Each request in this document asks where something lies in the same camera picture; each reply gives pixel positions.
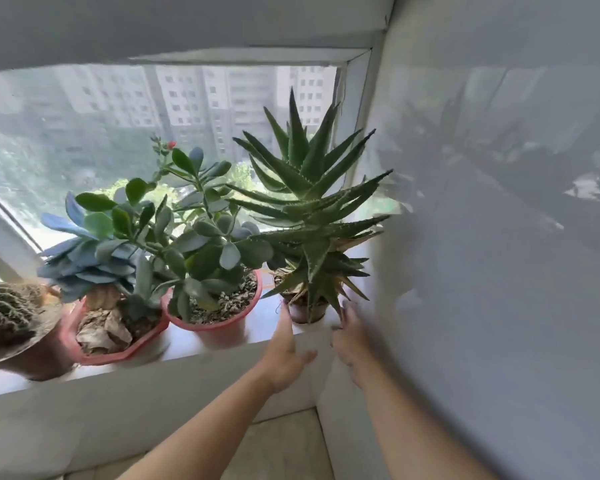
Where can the white window frame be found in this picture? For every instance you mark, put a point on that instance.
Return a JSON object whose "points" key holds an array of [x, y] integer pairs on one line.
{"points": [[354, 94]]}

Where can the round pink plant pot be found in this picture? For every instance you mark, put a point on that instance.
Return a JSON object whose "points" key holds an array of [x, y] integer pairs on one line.
{"points": [[221, 334]]}

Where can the octagonal pink plant pot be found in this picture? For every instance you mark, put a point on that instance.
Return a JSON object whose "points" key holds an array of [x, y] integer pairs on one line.
{"points": [[146, 343]]}

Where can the round spiny cactus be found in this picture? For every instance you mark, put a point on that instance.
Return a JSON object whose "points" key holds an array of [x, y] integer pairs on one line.
{"points": [[5, 309]]}

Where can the dry brown leaves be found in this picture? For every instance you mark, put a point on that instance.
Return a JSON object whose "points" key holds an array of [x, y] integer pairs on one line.
{"points": [[97, 332]]}

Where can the person's right forearm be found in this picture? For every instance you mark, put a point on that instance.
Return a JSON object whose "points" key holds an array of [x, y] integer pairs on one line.
{"points": [[410, 434]]}

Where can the person's left forearm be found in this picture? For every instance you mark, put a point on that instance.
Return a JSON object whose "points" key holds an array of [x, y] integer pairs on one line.
{"points": [[200, 429]]}

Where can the green jade plant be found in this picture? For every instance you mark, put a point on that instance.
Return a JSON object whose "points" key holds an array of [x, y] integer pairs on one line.
{"points": [[205, 257]]}

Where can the thin stem with red flower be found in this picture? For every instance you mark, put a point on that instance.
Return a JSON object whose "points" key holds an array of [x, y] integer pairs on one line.
{"points": [[163, 154]]}

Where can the green spiky aloe plant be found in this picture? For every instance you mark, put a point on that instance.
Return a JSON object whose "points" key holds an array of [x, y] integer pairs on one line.
{"points": [[306, 194]]}

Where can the blue-grey succulent plant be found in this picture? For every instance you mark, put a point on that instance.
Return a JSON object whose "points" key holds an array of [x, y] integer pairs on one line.
{"points": [[80, 264]]}

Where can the person's right hand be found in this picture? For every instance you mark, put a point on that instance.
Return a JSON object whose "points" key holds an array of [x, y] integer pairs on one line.
{"points": [[355, 352]]}

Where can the brown cactus pot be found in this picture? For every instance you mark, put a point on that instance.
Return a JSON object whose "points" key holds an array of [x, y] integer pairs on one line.
{"points": [[42, 354]]}

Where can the small brown plant pot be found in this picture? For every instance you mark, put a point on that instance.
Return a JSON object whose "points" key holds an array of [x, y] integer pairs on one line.
{"points": [[307, 312]]}

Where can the person's right thumb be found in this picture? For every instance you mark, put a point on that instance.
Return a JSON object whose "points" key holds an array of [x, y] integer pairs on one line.
{"points": [[336, 339]]}

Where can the person's left hand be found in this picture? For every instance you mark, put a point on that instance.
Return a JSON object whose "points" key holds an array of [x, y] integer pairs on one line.
{"points": [[282, 359]]}

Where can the person's left thumb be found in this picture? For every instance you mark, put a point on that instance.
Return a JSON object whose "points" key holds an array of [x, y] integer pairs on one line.
{"points": [[304, 357]]}

